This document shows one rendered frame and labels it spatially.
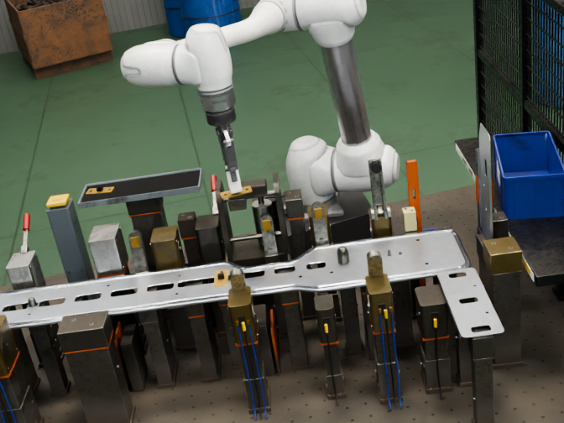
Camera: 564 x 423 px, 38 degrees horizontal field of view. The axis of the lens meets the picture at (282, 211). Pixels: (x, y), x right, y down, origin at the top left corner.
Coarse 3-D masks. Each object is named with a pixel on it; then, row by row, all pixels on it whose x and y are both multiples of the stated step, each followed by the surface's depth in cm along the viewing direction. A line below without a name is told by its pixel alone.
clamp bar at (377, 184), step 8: (368, 160) 228; (376, 160) 228; (368, 168) 229; (376, 168) 225; (376, 176) 230; (376, 184) 230; (376, 192) 231; (384, 192) 230; (376, 200) 232; (384, 200) 231; (376, 208) 232; (384, 208) 232; (376, 216) 232; (384, 216) 232
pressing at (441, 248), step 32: (320, 256) 228; (352, 256) 225; (384, 256) 223; (416, 256) 221; (448, 256) 218; (32, 288) 234; (64, 288) 232; (96, 288) 230; (128, 288) 227; (192, 288) 222; (224, 288) 220; (256, 288) 218; (288, 288) 216; (320, 288) 214; (32, 320) 220
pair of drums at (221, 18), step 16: (176, 0) 861; (192, 0) 803; (208, 0) 800; (224, 0) 806; (176, 16) 870; (192, 16) 812; (208, 16) 807; (224, 16) 811; (240, 16) 832; (176, 32) 880
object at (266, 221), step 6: (264, 216) 232; (270, 216) 233; (264, 222) 232; (270, 222) 233; (264, 228) 232; (270, 228) 232; (264, 234) 234; (270, 234) 234; (264, 240) 234; (270, 240) 234; (264, 246) 234; (270, 246) 234; (276, 246) 235; (264, 252) 235; (270, 252) 234; (276, 252) 235
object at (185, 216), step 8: (184, 216) 240; (192, 216) 239; (184, 224) 238; (192, 224) 238; (184, 232) 240; (192, 232) 240; (184, 240) 241; (192, 240) 241; (192, 248) 243; (192, 256) 244; (200, 256) 244; (192, 264) 245; (208, 304) 251; (216, 328) 255
